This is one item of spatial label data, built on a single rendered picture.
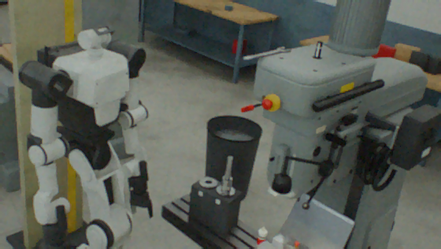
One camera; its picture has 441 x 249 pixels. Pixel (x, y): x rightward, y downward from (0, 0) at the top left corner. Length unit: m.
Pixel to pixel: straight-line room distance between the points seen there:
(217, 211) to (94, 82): 0.90
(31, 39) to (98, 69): 1.21
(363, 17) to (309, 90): 0.42
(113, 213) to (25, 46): 1.28
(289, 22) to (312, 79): 5.51
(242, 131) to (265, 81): 2.65
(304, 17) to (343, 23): 5.04
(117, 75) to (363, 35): 0.95
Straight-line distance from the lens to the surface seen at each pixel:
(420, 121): 1.97
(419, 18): 6.28
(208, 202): 2.42
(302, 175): 1.96
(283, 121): 1.87
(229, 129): 4.40
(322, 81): 1.71
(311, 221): 2.55
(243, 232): 2.52
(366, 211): 2.45
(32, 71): 1.88
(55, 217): 2.08
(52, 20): 3.13
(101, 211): 2.21
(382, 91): 2.22
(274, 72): 1.73
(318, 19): 6.90
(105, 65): 1.96
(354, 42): 1.99
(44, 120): 1.90
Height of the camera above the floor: 2.41
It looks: 25 degrees down
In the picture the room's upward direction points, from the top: 7 degrees clockwise
